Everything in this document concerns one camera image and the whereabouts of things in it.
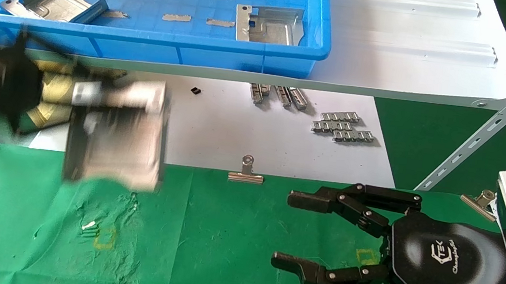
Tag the grey metal link strip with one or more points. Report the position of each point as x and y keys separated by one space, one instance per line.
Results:
x=259 y=93
x=331 y=127
x=282 y=95
x=353 y=136
x=340 y=116
x=299 y=98

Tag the white metal shelf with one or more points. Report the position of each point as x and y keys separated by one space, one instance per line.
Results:
x=415 y=60

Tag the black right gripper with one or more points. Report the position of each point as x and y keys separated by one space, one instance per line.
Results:
x=442 y=264

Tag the blue plastic bin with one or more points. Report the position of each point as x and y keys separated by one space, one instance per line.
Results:
x=148 y=45

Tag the small black plastic piece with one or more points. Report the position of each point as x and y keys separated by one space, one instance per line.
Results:
x=196 y=90

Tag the silver binder clip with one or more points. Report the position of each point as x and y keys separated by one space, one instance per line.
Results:
x=479 y=202
x=246 y=171

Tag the green table cloth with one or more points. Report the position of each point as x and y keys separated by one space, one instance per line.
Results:
x=220 y=245

